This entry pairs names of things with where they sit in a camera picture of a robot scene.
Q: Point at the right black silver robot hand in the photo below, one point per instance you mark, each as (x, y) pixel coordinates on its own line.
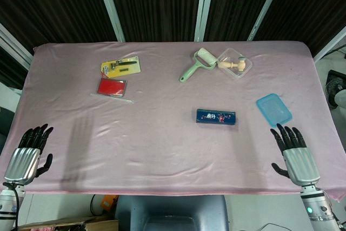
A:
(301, 163)

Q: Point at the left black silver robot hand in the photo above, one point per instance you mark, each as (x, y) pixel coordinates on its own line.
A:
(23, 164)

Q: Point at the dark blue glasses case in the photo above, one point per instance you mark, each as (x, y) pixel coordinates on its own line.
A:
(216, 118)

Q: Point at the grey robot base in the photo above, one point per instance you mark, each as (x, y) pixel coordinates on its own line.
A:
(170, 209)

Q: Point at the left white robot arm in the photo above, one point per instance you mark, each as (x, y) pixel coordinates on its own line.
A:
(6, 206)

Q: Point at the blue plastic lid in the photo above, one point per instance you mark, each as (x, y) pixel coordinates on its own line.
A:
(274, 109)

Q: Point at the cardboard box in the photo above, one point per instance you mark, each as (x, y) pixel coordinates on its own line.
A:
(67, 224)

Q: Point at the black equipment on floor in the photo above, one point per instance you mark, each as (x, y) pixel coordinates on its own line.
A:
(335, 85)

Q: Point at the orange object under table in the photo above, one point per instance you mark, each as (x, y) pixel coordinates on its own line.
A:
(108, 204)

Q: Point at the clear plastic container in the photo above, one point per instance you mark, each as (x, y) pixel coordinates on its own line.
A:
(244, 72)

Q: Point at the red ink pad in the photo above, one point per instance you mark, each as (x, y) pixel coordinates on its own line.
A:
(110, 87)

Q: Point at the beige wooden toy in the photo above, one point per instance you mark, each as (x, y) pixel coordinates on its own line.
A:
(229, 65)

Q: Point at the pink tablecloth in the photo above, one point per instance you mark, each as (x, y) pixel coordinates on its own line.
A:
(162, 139)

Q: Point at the yellow razor blister card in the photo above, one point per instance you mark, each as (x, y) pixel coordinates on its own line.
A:
(129, 70)

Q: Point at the green lint roller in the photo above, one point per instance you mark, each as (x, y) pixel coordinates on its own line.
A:
(193, 70)

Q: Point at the white metal frame post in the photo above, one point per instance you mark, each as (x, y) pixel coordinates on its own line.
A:
(266, 6)
(13, 43)
(331, 43)
(109, 6)
(204, 6)

